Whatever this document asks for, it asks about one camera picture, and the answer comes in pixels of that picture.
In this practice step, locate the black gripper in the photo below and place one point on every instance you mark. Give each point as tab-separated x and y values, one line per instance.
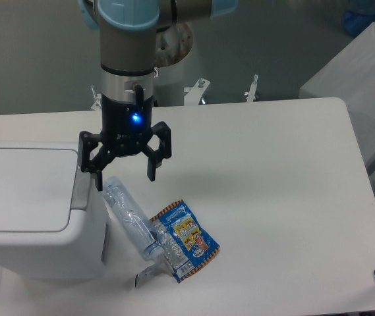
126	130

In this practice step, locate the white push-button trash can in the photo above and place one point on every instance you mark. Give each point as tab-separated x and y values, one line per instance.
53	221

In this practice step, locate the grey robot arm, blue caps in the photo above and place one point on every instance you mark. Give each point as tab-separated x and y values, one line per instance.
128	32

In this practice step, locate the crushed clear plastic bottle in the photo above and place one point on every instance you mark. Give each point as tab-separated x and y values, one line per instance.
137	225

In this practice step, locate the blue snack wrapper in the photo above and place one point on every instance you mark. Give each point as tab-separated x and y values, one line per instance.
181	248

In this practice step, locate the white cloth covered table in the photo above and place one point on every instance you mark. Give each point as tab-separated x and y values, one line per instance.
350	76

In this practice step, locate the blue object on floor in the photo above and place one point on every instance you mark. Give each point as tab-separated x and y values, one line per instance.
358	15

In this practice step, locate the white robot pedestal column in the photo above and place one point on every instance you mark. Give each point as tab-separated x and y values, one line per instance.
168	85

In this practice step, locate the white pedestal base frame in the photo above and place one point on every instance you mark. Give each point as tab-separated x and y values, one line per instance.
194	95

